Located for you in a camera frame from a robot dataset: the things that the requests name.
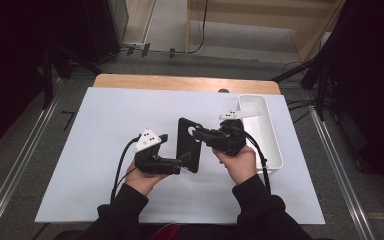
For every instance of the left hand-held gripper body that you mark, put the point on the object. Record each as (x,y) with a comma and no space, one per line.
(148,156)

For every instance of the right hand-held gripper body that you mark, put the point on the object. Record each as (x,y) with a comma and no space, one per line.
(230,136)

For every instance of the black phone case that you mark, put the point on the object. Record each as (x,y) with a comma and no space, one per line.
(188,150)

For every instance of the white rectangular plastic container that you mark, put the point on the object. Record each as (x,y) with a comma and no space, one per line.
(263,140)

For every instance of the person's left hand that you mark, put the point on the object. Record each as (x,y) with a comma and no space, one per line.
(141,183)

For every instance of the person's right hand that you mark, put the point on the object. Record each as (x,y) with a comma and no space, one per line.
(241,166)

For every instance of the dark round table grommet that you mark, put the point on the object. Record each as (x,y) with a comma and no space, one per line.
(223,90)

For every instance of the red rounded object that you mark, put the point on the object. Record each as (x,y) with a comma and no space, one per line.
(168,231)

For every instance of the black metal stand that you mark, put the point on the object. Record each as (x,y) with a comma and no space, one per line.
(48,76)
(320,86)

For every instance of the dark curtain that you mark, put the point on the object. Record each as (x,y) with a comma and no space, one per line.
(3,66)
(373,83)

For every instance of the light wooden frame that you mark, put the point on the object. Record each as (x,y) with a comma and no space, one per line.
(246,20)

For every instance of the aluminium floor rail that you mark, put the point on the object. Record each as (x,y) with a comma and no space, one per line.
(10,180)
(343,176)

